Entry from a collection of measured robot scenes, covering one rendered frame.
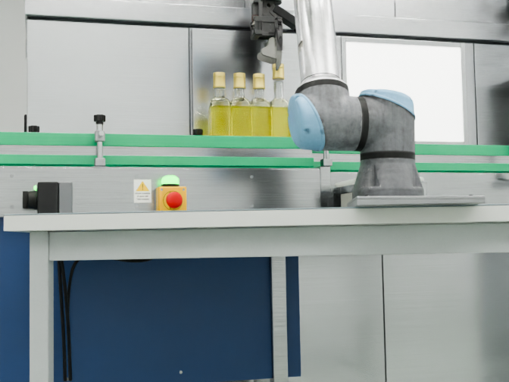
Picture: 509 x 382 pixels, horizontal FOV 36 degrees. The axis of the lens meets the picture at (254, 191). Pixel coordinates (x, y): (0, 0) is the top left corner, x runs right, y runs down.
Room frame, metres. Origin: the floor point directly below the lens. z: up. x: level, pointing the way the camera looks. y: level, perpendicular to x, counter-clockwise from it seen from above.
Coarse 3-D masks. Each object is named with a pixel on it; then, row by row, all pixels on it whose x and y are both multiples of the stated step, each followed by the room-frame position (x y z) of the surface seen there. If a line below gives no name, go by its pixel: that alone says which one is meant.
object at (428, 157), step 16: (416, 144) 2.31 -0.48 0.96; (432, 144) 2.32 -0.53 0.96; (336, 160) 2.25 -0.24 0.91; (352, 160) 2.26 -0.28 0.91; (416, 160) 2.31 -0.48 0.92; (432, 160) 2.33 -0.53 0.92; (448, 160) 2.34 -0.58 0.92; (464, 160) 2.35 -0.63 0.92; (480, 160) 2.37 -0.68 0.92; (496, 160) 2.38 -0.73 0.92
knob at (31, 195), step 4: (24, 192) 1.87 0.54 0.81; (28, 192) 1.87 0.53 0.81; (32, 192) 1.87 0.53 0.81; (36, 192) 1.87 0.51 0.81; (24, 196) 1.87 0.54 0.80; (28, 196) 1.86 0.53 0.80; (32, 196) 1.86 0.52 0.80; (36, 196) 1.86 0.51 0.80; (24, 200) 1.87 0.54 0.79; (28, 200) 1.86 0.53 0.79; (32, 200) 1.86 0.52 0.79; (36, 200) 1.86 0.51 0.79; (24, 204) 1.87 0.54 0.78; (28, 204) 1.86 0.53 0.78; (32, 204) 1.86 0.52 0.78; (36, 204) 1.86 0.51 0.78; (36, 208) 1.87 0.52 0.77
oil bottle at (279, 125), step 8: (272, 104) 2.21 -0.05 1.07; (280, 104) 2.21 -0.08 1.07; (288, 104) 2.22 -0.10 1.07; (272, 112) 2.21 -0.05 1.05; (280, 112) 2.21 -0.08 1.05; (272, 120) 2.21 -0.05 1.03; (280, 120) 2.21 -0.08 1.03; (272, 128) 2.21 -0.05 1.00; (280, 128) 2.21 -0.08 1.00; (288, 128) 2.22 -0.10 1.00; (280, 136) 2.21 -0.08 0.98; (288, 136) 2.22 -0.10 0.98
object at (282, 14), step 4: (276, 8) 2.22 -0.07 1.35; (280, 8) 2.22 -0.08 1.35; (276, 12) 2.22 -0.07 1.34; (280, 12) 2.22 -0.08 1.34; (284, 12) 2.22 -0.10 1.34; (288, 12) 2.23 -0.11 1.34; (280, 16) 2.23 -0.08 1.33; (284, 16) 2.23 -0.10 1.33; (288, 16) 2.23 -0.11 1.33; (292, 16) 2.23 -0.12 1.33; (284, 20) 2.24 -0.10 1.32; (288, 20) 2.23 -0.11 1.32; (292, 20) 2.23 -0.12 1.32; (288, 24) 2.25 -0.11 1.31; (292, 24) 2.23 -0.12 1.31; (292, 28) 2.26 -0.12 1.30
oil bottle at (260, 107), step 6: (252, 102) 2.20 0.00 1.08; (258, 102) 2.20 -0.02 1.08; (264, 102) 2.20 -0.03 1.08; (252, 108) 2.19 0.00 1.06; (258, 108) 2.19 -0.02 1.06; (264, 108) 2.20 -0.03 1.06; (270, 108) 2.21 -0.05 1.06; (252, 114) 2.19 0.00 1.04; (258, 114) 2.19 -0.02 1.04; (264, 114) 2.20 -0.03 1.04; (270, 114) 2.21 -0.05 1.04; (252, 120) 2.19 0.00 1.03; (258, 120) 2.19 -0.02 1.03; (264, 120) 2.20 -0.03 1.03; (270, 120) 2.21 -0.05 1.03; (252, 126) 2.19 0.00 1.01; (258, 126) 2.19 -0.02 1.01; (264, 126) 2.20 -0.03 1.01; (270, 126) 2.21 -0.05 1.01; (252, 132) 2.20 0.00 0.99; (258, 132) 2.19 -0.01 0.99; (264, 132) 2.20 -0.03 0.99; (270, 132) 2.20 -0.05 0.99
